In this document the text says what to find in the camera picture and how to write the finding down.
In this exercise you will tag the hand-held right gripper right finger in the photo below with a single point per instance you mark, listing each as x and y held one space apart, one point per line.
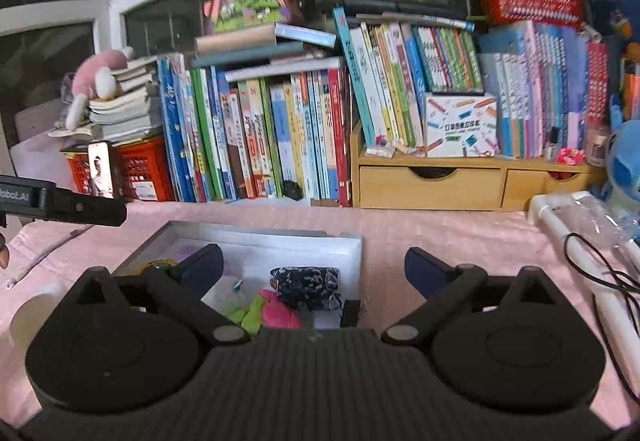
427 271

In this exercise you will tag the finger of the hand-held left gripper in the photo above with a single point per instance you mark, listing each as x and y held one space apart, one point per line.
90 212

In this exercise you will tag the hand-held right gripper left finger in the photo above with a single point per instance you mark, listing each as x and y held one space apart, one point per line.
202 266

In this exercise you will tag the yellow perforated ball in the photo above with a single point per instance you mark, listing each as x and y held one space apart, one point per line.
157 265

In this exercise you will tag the green scrunchie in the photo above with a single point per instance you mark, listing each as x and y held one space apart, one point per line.
250 316

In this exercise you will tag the pink scrunchie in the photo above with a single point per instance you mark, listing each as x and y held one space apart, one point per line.
280 311

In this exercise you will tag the white storage box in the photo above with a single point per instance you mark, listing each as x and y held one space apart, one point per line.
300 251

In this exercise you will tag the dark blue patterned pouch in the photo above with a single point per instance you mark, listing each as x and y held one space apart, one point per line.
305 286

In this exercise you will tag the smartphone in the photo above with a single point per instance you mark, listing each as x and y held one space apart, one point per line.
101 171

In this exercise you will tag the pink striped tablecloth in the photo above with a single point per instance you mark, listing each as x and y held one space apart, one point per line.
450 231

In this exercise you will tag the red plastic crate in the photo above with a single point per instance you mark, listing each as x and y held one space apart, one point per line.
145 171

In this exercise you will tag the wooden drawer organiser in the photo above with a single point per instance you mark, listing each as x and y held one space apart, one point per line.
430 186

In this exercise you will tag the black binder clip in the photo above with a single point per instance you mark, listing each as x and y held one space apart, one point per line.
350 313

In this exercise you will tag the stack of worn books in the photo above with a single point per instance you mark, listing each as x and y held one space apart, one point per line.
125 111

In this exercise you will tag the pink white plush toy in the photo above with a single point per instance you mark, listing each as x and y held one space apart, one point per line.
92 78

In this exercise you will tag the row of tall picture books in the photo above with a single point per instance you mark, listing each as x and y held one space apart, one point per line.
250 141

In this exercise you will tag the white printed carton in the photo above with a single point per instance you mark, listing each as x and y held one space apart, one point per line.
460 126

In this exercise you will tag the clear plastic bag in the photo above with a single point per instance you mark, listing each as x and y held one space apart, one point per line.
600 221

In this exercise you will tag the pink small trinket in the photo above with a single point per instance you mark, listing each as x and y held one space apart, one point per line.
569 156

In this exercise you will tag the row of thin paperback books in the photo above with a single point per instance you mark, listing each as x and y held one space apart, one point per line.
400 76

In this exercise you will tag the row of blue pink workbooks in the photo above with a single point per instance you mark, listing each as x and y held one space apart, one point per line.
545 91

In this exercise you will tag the flat lying books pile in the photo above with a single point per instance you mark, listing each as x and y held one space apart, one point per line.
260 53

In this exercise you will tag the blue alien plush toy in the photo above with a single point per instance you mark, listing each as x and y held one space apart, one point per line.
627 156

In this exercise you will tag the black long case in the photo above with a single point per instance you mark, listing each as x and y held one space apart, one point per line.
390 6

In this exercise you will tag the white pipe frame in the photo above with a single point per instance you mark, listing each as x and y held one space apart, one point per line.
555 221

